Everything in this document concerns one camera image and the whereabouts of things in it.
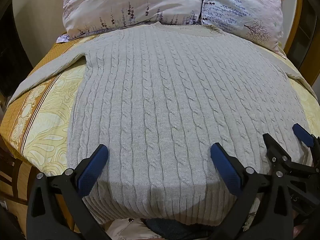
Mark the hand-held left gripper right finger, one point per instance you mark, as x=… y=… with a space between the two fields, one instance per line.
x=225 y=170

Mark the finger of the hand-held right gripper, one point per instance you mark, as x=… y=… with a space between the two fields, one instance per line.
x=303 y=135
x=271 y=146

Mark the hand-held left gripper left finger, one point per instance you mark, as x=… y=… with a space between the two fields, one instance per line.
x=93 y=166

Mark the yellow patterned bed sheet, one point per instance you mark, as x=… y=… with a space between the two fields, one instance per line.
x=45 y=120

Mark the pale printed cloth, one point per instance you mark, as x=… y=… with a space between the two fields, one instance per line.
x=127 y=233

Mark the dark blue cloth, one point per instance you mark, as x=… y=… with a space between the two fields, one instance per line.
x=175 y=232

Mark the dark wooden furniture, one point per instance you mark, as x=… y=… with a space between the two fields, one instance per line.
x=10 y=175

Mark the wooden headboard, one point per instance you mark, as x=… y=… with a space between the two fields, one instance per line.
x=292 y=42

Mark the white pillow with tree print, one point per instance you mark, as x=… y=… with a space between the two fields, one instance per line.
x=237 y=7

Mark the pink floral pillow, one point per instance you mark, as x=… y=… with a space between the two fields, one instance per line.
x=125 y=2

